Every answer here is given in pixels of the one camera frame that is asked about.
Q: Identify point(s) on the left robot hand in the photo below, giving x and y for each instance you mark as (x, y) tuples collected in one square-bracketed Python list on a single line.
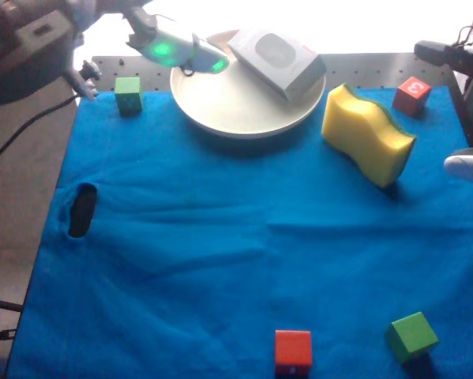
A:
[(214, 63)]

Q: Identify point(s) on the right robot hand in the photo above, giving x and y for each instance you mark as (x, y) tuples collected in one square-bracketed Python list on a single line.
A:
[(469, 167)]

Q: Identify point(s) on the grey mouse box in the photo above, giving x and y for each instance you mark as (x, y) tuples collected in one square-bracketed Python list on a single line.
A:
[(283, 59)]

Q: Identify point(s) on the yellow sponge with green scourer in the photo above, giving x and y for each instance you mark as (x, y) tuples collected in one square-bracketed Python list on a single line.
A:
[(362, 130)]

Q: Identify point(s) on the cream round bowl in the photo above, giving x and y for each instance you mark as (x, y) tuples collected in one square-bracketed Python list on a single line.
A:
[(228, 110)]

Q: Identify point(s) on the green block with dark print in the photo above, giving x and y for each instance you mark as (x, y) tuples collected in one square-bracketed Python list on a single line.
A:
[(128, 94)]

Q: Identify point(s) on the red block with number three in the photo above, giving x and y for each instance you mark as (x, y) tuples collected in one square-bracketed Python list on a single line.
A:
[(411, 96)]

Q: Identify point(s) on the blue cloth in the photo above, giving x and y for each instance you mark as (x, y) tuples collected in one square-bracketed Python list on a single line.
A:
[(220, 237)]

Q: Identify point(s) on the plain green block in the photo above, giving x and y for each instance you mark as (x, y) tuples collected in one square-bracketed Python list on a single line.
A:
[(411, 335)]

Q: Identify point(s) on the plain red block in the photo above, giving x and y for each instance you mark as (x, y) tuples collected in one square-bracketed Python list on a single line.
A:
[(293, 351)]

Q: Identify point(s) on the black tripod stand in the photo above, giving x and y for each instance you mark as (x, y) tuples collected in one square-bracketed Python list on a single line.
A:
[(3, 304)]

